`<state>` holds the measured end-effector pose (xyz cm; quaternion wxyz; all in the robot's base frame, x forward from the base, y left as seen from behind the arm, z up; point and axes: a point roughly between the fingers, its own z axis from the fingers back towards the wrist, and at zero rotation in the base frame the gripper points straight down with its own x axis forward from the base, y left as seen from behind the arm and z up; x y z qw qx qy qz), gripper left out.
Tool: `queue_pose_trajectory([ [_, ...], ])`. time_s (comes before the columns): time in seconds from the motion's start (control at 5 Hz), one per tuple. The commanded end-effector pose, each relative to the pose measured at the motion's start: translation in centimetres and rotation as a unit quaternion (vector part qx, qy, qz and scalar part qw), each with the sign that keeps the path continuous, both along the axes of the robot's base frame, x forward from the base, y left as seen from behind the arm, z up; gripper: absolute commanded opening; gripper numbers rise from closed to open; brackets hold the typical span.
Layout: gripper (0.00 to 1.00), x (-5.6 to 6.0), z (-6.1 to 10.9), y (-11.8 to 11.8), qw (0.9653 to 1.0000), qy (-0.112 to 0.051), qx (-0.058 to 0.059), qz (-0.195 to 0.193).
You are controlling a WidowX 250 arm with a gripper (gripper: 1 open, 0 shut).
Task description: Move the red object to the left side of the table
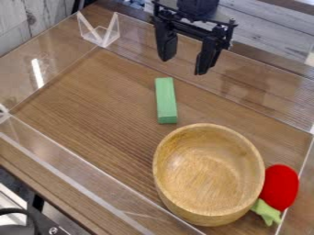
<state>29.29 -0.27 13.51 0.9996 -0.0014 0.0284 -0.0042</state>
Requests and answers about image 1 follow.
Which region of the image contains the red plush strawberry toy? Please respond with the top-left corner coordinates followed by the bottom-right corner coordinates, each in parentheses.
top-left (252, 164), bottom-right (300, 226)

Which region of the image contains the light wooden bowl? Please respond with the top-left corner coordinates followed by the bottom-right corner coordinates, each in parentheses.
top-left (153, 123), bottom-right (265, 227)

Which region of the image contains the black cable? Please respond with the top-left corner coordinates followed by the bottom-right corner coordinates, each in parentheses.
top-left (0, 207), bottom-right (33, 228)

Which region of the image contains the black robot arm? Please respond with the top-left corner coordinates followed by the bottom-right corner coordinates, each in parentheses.
top-left (153, 0), bottom-right (238, 75)

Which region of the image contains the green wooden block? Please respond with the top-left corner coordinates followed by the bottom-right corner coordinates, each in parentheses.
top-left (156, 77), bottom-right (178, 124)

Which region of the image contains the black metal table mount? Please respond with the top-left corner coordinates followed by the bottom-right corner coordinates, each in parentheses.
top-left (27, 195), bottom-right (70, 235)

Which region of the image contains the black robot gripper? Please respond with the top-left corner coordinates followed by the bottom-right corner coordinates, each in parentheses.
top-left (153, 0), bottom-right (238, 75)

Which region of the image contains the clear acrylic tray wall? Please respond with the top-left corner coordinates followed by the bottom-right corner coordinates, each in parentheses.
top-left (0, 105), bottom-right (205, 235)

